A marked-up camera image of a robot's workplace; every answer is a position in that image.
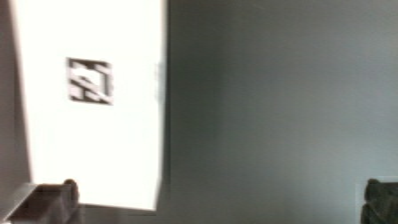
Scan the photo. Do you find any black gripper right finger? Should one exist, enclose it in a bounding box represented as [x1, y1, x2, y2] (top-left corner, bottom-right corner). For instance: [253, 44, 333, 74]
[360, 179, 398, 224]

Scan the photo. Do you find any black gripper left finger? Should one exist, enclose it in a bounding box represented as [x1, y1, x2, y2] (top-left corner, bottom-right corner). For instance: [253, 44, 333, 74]
[0, 179, 79, 224]

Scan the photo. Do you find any white cabinet top box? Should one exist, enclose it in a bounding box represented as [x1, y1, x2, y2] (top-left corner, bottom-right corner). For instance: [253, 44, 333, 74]
[6, 0, 164, 210]

